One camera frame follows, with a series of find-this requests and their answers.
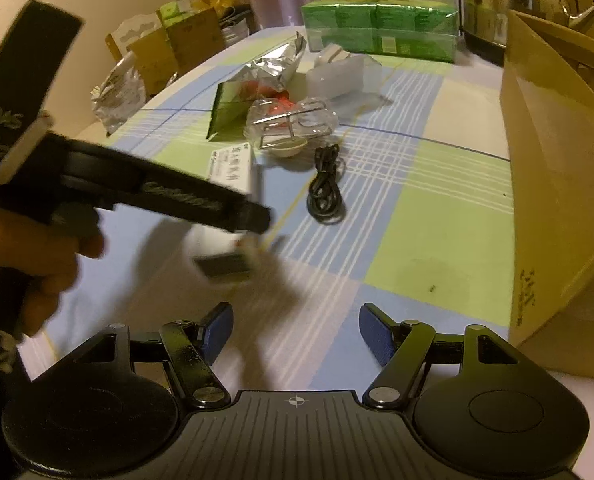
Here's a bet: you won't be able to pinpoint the black cable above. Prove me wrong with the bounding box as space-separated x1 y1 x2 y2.
305 143 347 226

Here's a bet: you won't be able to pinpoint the long white green medicine box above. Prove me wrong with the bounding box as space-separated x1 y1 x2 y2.
207 142 257 196

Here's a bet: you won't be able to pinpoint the person's left hand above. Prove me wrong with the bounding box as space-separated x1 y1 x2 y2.
0 208 105 337

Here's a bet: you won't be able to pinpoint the crumpled silver bag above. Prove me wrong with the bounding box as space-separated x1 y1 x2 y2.
91 52 146 136

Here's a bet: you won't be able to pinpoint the silver green foil bag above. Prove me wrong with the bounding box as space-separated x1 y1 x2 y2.
206 32 306 141

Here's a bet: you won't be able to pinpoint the brown cardboard box on chair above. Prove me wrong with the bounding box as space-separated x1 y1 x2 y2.
128 9 225 98

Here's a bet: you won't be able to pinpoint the white wooden chair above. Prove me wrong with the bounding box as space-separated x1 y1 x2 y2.
105 12 167 63

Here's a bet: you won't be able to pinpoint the checkered tablecloth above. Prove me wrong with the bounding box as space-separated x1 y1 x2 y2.
20 53 515 391

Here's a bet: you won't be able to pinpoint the green boxes in background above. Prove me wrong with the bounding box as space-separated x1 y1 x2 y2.
158 0 196 27

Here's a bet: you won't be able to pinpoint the red small item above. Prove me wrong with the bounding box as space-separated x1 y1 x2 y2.
247 84 296 120

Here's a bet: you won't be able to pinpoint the yellow plastic bag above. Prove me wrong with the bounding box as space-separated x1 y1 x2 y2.
190 0 236 20

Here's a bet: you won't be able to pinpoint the clear plastic packaging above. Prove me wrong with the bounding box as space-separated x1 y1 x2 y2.
306 44 382 101

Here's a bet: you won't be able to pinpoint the large brown cardboard box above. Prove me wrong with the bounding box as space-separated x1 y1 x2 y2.
500 12 594 378

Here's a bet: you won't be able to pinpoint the green tissue pack stack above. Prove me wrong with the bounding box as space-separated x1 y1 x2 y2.
301 0 458 63

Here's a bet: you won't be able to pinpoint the stainless steel kettle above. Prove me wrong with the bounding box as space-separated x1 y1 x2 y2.
458 0 594 66

